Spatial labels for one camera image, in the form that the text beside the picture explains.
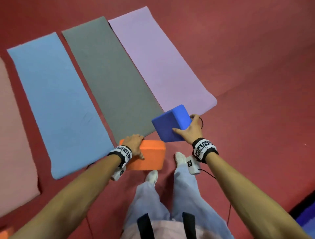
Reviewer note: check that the person's right hand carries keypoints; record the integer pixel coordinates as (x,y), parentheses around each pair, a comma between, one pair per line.
(193,131)

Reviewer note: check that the person's left hand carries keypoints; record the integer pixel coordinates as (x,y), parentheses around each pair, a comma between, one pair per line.
(134,144)

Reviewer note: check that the black elastic band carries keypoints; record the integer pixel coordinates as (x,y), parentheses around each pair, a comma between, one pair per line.
(202,123)

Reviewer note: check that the orange foam block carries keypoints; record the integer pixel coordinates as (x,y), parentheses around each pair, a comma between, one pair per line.
(153,155)
(6,233)

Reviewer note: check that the blue foam block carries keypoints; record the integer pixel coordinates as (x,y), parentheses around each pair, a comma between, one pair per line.
(169,123)

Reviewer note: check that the green yoga mat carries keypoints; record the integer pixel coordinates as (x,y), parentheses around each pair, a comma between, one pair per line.
(110,73)

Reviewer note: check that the lilac yoga mat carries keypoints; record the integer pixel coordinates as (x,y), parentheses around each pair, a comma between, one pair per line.
(160,61)

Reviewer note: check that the light blue yoga mat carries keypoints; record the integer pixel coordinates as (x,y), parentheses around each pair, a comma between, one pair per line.
(61,98)

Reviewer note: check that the peach yoga mat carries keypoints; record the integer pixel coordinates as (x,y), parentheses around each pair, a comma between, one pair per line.
(14,147)

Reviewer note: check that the person's right forearm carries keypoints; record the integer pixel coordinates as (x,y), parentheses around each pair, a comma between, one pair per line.
(253,197)

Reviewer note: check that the person's left forearm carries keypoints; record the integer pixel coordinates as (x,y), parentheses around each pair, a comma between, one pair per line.
(64,197)

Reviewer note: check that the person's white shoe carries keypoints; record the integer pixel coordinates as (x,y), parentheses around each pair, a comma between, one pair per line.
(180,158)
(152,177)

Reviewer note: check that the person's pink shirt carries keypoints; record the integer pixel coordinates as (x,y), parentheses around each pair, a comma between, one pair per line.
(167,231)

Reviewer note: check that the black wristband with marker tags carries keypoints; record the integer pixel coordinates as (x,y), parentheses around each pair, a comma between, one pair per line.
(204,149)
(121,154)

